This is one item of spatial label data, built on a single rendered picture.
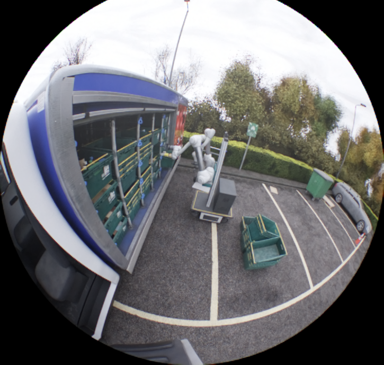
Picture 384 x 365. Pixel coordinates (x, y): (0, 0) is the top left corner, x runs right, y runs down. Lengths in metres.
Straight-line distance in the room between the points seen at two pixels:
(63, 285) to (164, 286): 1.41
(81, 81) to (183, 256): 2.41
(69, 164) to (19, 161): 0.28
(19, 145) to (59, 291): 1.18
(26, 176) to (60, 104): 0.34
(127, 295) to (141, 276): 0.43
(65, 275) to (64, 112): 1.28
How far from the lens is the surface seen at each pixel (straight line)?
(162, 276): 2.16
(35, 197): 0.74
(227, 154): 5.27
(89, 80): 0.74
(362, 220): 10.59
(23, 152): 0.71
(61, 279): 1.47
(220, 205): 2.47
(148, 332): 2.22
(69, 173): 0.68
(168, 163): 2.55
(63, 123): 0.63
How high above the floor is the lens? 2.11
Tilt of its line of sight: 29 degrees down
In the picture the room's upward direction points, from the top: 10 degrees clockwise
